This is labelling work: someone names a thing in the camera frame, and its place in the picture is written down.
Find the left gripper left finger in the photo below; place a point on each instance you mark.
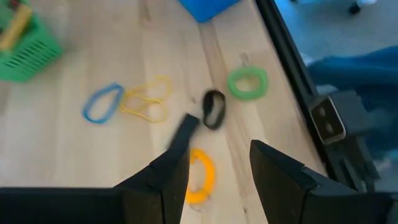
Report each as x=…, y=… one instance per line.
x=77, y=205

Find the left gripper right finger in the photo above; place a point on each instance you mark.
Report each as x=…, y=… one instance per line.
x=326, y=205

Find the light blue rubber band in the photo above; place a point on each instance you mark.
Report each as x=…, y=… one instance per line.
x=86, y=109

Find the yellow rubber band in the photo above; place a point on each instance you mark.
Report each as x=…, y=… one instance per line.
x=146, y=100

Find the black elastic band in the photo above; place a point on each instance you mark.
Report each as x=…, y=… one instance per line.
x=185, y=130
x=206, y=109

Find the green plastic basket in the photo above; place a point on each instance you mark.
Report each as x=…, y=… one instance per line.
x=28, y=62

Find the green coil wristband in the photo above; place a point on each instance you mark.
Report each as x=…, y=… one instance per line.
x=230, y=83

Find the blue cloth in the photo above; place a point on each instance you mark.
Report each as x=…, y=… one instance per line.
x=357, y=71

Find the blue plastic basket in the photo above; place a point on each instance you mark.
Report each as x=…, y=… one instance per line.
x=208, y=7

